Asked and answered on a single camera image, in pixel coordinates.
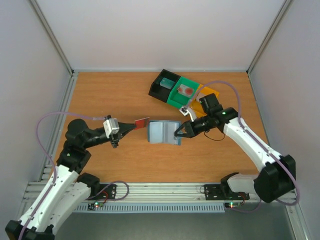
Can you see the red patterned card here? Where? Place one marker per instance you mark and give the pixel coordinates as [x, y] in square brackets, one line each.
[185, 90]

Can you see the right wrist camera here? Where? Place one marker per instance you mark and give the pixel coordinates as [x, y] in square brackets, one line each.
[187, 111]

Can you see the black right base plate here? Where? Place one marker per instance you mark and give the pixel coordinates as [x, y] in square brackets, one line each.
[214, 192]

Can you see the yellow plastic bin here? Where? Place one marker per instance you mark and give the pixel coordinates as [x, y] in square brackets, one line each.
[200, 105]

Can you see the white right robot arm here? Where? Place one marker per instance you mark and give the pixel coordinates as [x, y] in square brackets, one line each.
[276, 173]

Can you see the teal card holder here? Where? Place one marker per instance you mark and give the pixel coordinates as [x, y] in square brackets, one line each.
[163, 132]

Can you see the grey slotted cable duct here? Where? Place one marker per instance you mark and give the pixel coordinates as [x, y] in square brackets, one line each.
[135, 208]

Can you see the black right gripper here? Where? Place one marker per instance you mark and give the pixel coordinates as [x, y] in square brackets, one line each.
[191, 127]

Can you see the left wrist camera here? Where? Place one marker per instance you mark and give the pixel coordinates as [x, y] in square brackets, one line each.
[111, 126]

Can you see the black plastic bin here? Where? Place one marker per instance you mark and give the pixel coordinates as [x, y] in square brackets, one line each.
[161, 93]

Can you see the teal card in bin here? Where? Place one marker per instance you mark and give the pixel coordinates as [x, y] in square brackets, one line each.
[167, 83]

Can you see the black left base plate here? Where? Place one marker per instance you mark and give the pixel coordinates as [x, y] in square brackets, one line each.
[105, 192]

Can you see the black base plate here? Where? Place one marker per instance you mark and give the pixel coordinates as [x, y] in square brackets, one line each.
[214, 192]
[105, 192]

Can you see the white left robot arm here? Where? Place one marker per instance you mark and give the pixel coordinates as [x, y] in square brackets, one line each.
[68, 186]

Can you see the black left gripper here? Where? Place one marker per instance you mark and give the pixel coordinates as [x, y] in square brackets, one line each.
[124, 129]

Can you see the green plastic bin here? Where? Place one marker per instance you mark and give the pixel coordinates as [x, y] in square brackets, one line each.
[177, 100]

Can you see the aluminium front rail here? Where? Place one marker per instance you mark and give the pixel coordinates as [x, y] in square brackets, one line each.
[168, 193]

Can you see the red VIP card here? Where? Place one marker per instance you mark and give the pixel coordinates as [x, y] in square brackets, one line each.
[142, 123]

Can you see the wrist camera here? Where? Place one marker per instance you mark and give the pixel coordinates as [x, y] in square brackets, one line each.
[111, 126]
[187, 111]

